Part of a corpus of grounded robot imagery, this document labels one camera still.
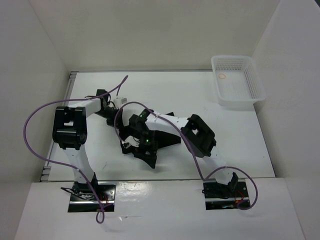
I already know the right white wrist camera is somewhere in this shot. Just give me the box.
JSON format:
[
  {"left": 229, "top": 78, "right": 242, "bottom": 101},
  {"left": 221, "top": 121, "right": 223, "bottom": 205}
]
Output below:
[{"left": 121, "top": 135, "right": 140, "bottom": 149}]

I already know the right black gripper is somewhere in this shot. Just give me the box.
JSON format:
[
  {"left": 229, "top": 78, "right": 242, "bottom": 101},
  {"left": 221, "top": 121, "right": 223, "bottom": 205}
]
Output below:
[{"left": 134, "top": 129, "right": 159, "bottom": 168}]

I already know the white plastic basket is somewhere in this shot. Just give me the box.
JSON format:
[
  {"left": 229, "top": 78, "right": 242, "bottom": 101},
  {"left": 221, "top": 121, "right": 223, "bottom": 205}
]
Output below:
[{"left": 211, "top": 55, "right": 266, "bottom": 108}]

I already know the black skirt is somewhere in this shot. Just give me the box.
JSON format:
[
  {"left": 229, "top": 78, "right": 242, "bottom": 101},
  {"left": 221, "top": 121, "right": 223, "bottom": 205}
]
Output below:
[{"left": 115, "top": 110, "right": 181, "bottom": 169}]

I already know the aluminium table edge rail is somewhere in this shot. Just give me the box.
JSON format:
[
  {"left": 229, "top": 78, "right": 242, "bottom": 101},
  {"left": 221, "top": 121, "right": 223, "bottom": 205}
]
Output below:
[{"left": 40, "top": 71, "right": 79, "bottom": 182}]

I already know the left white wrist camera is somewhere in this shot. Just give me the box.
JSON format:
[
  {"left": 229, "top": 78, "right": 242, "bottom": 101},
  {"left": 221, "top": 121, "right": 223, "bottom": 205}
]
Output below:
[{"left": 113, "top": 97, "right": 128, "bottom": 109}]

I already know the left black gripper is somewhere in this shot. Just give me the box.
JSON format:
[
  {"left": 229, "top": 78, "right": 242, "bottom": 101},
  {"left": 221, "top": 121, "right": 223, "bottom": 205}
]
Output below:
[{"left": 95, "top": 107, "right": 125, "bottom": 131}]

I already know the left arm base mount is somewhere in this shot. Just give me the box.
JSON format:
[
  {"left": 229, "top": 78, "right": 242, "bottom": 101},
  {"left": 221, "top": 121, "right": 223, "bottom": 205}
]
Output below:
[{"left": 60, "top": 182, "right": 116, "bottom": 213}]

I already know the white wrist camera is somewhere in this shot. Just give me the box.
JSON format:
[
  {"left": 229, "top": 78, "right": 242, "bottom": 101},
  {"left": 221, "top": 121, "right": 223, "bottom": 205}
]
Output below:
[
  {"left": 113, "top": 97, "right": 128, "bottom": 109},
  {"left": 121, "top": 135, "right": 140, "bottom": 149}
]

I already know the orange rubber band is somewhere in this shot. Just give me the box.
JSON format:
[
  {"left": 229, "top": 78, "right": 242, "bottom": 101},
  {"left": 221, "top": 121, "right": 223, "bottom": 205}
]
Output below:
[{"left": 218, "top": 73, "right": 226, "bottom": 79}]

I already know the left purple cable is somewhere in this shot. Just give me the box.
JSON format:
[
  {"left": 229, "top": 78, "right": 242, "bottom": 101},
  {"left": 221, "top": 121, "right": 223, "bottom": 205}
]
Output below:
[{"left": 23, "top": 75, "right": 129, "bottom": 224}]

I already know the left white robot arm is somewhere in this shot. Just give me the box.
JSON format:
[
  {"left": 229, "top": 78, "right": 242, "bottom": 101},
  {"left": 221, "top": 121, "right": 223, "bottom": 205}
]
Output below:
[{"left": 52, "top": 89, "right": 123, "bottom": 200}]

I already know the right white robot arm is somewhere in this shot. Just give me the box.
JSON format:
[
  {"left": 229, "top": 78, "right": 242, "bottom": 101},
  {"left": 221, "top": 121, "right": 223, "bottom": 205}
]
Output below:
[{"left": 119, "top": 109, "right": 239, "bottom": 199}]

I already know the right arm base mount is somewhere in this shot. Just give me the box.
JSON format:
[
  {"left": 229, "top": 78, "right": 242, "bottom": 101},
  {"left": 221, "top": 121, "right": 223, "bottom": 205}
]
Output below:
[{"left": 202, "top": 180, "right": 251, "bottom": 210}]

